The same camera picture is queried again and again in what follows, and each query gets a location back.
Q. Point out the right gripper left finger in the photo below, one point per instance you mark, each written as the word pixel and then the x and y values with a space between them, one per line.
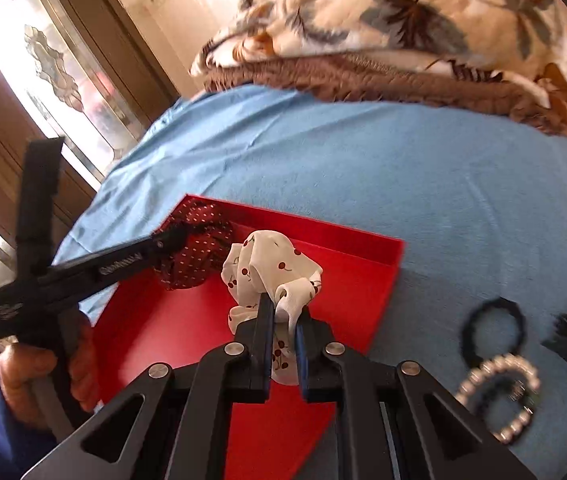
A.
pixel 257 335

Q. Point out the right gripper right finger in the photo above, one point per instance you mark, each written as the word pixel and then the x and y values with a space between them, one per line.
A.
pixel 314 369

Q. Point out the white cherry print scrunchie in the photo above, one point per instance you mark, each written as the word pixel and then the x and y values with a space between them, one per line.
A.
pixel 267 263

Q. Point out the blue sleeve left forearm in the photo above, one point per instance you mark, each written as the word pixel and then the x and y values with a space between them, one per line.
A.
pixel 21 447

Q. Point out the red polka dot scrunchie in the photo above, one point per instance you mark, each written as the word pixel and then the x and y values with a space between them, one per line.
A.
pixel 209 237

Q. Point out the light blue bed sheet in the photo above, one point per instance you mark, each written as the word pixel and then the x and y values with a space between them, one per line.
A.
pixel 480 201

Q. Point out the wooden glass door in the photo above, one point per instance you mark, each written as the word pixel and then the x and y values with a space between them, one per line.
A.
pixel 77 69

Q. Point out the leaf print quilt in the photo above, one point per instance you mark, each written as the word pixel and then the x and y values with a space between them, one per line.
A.
pixel 498 57

